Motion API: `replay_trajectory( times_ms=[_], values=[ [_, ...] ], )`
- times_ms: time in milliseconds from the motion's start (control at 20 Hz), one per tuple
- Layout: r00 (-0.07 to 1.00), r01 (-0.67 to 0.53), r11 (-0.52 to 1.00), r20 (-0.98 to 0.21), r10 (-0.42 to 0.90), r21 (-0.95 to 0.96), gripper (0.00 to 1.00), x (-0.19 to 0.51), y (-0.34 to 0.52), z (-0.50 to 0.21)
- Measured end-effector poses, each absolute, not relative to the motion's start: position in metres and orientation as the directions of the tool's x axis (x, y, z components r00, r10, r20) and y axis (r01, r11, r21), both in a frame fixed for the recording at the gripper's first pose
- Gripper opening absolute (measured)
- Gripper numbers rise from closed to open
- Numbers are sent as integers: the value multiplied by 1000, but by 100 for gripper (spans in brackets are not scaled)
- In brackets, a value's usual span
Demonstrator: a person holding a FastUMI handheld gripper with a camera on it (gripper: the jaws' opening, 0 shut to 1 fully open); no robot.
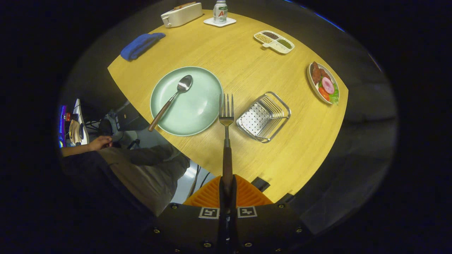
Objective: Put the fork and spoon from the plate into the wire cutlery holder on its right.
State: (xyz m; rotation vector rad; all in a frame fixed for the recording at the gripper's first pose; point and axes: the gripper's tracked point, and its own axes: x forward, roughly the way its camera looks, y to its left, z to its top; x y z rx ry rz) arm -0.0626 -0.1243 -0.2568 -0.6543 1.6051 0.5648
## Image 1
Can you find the black table clamp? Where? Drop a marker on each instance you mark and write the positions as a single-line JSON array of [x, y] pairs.
[[260, 184]]

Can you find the white plate of food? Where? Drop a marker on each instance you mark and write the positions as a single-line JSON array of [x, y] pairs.
[[323, 83]]

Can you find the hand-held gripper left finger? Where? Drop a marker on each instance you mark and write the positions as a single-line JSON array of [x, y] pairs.
[[222, 201]]

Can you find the light green plate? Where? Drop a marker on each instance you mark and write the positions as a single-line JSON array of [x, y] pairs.
[[197, 109]]

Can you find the computer monitor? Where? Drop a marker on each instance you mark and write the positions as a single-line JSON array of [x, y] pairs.
[[63, 123]]

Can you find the white toaster with bread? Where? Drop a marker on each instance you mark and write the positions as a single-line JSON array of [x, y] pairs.
[[182, 14]]

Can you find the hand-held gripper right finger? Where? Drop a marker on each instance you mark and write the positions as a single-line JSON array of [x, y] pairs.
[[233, 201]]

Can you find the white square coaster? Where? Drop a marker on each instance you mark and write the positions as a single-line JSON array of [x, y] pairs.
[[212, 22]]

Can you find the white stand with beige headphones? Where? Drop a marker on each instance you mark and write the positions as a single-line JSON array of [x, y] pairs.
[[78, 127]]

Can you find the white divided dish of beans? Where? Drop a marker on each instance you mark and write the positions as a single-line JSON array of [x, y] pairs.
[[279, 46]]

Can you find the blue folded cloth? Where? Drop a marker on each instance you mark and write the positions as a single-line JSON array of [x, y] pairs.
[[139, 46]]

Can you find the person's grey trousers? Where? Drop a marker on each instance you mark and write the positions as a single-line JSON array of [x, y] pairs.
[[148, 173]]

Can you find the drink can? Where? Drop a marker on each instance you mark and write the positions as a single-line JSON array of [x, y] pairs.
[[220, 12]]

